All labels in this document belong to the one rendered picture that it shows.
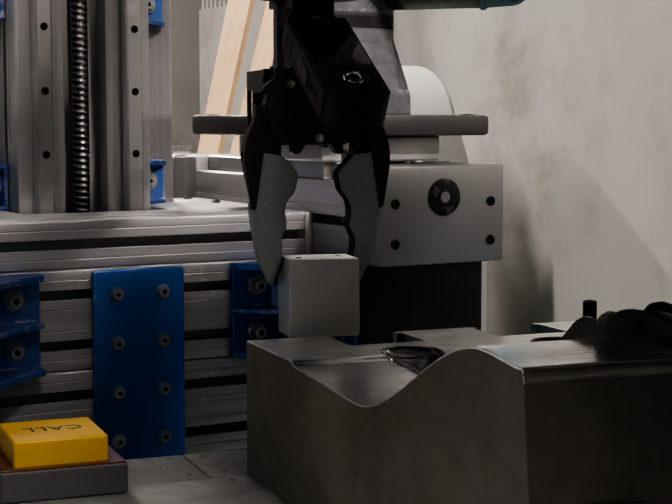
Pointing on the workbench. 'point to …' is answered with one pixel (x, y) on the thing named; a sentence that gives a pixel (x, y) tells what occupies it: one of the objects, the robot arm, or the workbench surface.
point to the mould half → (460, 421)
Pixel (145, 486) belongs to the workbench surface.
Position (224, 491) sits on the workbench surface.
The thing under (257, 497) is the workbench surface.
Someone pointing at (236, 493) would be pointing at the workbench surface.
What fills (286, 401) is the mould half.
